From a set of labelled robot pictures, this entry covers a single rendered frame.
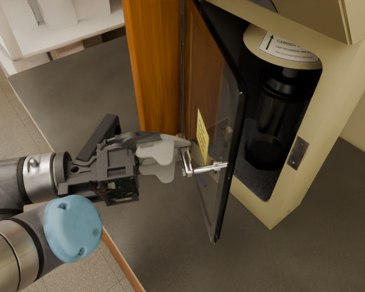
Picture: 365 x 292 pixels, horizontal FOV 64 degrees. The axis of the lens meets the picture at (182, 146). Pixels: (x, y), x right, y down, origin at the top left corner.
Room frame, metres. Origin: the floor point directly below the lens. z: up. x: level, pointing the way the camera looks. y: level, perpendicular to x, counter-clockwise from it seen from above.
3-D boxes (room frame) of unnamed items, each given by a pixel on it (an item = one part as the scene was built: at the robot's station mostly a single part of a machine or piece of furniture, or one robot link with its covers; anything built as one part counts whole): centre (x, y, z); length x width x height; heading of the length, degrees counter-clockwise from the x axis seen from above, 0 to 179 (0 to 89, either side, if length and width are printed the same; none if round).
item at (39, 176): (0.27, 0.21, 1.20); 0.08 x 0.05 x 0.08; 12
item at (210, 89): (0.40, -0.03, 1.19); 0.30 x 0.01 x 0.40; 11
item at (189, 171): (0.32, -0.02, 1.20); 0.10 x 0.05 x 0.03; 11
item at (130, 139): (0.32, 0.08, 1.22); 0.09 x 0.02 x 0.05; 102
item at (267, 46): (0.48, -0.20, 1.34); 0.18 x 0.18 x 0.05
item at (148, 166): (0.31, 0.03, 1.18); 0.09 x 0.06 x 0.03; 102
